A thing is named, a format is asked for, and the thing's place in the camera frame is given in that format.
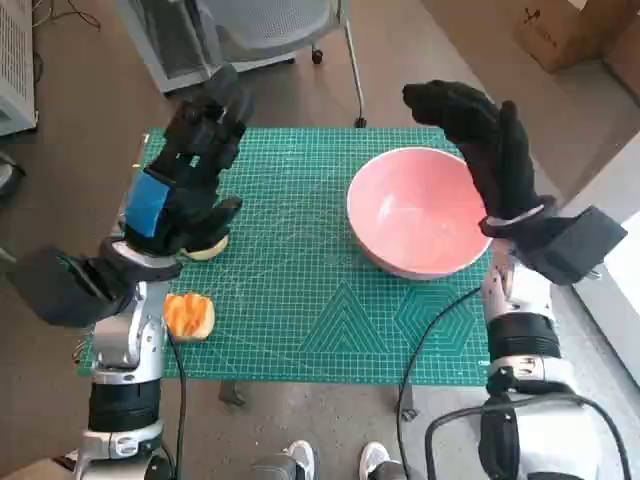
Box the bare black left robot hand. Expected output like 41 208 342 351
119 63 257 256

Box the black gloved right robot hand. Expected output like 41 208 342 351
402 79 556 224

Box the round golden bread bun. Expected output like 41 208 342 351
182 234 231 262

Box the orange ridged bread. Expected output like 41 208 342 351
163 293 217 344

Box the pink bowl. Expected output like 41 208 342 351
346 146 496 280

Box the green cutting mat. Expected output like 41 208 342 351
74 125 494 387

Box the small cardboard box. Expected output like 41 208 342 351
513 0 626 75

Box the large cardboard box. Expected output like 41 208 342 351
602 0 640 109

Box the grey chair base with casters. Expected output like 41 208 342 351
0 149 26 199

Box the white furniture unit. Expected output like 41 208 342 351
559 209 640 401

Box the grey mesh office chair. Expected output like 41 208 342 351
194 0 369 129

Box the white perforated metal cabinet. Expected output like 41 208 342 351
0 0 40 137

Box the white left robot foot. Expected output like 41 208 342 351
287 439 317 480

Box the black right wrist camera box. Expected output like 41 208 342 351
509 204 629 286

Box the white frame cabinet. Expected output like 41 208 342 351
114 0 296 96

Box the metal table leg bracket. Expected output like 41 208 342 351
218 382 247 407
399 384 419 421

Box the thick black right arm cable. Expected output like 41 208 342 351
424 392 634 480

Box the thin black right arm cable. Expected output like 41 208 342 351
397 287 484 480

